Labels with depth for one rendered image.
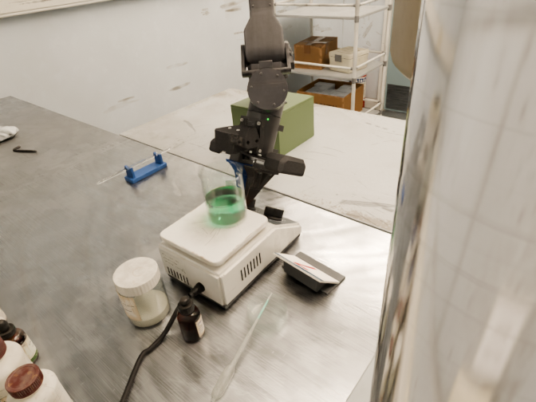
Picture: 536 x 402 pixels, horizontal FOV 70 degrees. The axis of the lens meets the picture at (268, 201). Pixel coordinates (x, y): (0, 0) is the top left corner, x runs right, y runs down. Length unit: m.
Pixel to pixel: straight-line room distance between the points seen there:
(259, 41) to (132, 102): 1.61
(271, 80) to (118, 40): 1.63
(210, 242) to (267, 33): 0.33
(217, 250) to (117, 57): 1.70
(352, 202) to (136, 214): 0.43
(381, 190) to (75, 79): 1.58
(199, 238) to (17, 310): 0.30
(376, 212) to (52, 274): 0.57
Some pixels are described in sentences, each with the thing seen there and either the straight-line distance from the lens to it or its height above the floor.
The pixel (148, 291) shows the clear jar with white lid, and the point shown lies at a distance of 0.53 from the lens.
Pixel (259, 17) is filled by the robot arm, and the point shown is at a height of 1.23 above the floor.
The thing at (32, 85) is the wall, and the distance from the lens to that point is 1.97.
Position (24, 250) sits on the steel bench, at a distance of 0.82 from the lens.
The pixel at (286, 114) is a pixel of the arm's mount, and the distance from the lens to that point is 0.91.
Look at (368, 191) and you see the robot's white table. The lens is 0.79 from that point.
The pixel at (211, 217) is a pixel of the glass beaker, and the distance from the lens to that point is 0.55.
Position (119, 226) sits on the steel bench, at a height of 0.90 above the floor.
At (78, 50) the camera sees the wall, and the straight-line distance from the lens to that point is 2.04.
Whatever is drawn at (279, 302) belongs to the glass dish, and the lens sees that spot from 0.55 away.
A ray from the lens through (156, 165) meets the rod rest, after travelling 0.95.
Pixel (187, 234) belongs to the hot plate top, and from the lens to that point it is 0.56.
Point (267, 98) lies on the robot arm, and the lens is 0.55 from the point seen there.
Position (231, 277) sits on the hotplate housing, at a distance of 0.53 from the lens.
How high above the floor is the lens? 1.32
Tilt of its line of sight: 33 degrees down
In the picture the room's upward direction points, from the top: 5 degrees counter-clockwise
